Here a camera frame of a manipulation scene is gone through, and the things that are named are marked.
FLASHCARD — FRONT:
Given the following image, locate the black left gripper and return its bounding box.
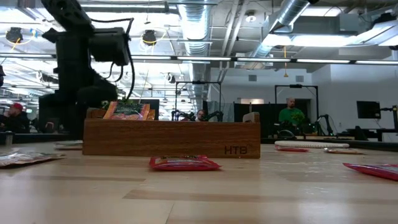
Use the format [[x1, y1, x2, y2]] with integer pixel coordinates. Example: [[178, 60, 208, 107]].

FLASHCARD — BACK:
[[55, 30, 118, 139]]

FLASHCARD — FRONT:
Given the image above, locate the beige tea bag packet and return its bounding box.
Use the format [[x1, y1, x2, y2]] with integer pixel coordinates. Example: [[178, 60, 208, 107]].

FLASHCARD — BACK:
[[53, 140, 84, 151], [322, 147, 364, 156], [0, 150, 66, 169]]

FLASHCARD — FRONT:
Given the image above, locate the wooden three-compartment tea box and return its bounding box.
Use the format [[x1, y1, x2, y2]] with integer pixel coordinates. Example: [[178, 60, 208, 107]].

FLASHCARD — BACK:
[[81, 107, 262, 159]]

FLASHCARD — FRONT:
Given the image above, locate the black cabinet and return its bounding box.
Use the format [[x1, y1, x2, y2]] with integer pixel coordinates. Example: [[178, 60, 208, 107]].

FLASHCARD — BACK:
[[38, 93, 63, 134]]

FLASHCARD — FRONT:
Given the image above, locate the person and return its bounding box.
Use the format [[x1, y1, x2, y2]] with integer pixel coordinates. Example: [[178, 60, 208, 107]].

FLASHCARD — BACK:
[[277, 97, 307, 126], [0, 101, 31, 134], [195, 108, 208, 122]]

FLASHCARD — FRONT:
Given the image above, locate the black hanging spot lamp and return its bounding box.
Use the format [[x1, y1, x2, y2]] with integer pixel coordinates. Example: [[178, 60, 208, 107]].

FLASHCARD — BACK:
[[5, 26, 24, 44], [142, 29, 158, 47]]

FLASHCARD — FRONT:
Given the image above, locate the yellow hanging pendant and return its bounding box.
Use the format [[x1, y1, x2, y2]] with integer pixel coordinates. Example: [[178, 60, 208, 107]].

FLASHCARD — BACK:
[[282, 45, 289, 78]]

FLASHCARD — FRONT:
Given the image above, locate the green background plant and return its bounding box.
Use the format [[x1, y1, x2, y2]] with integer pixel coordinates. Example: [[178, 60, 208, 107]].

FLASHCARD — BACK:
[[290, 111, 308, 126]]

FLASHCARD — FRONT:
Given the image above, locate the round woven beige trivet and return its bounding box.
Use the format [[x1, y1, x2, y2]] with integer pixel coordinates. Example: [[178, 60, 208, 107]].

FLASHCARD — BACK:
[[274, 140, 351, 149]]

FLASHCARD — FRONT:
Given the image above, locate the black background table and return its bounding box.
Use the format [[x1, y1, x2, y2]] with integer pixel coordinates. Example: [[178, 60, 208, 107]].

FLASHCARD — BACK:
[[345, 126, 398, 143]]

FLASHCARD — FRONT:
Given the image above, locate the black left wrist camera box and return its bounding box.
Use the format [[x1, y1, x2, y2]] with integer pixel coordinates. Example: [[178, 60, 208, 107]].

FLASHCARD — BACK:
[[89, 27, 131, 67]]

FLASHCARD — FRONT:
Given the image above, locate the black background rig frame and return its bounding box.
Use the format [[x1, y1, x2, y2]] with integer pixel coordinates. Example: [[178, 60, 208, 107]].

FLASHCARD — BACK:
[[274, 83, 320, 138], [175, 80, 223, 123]]

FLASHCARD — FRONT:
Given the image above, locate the silver ceiling duct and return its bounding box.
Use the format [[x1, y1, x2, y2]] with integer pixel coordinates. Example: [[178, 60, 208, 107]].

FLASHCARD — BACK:
[[177, 0, 215, 103], [245, 0, 315, 68]]

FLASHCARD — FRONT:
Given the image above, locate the black wall monitor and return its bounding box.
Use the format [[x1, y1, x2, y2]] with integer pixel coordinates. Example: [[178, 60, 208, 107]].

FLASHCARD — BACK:
[[356, 100, 382, 120]]

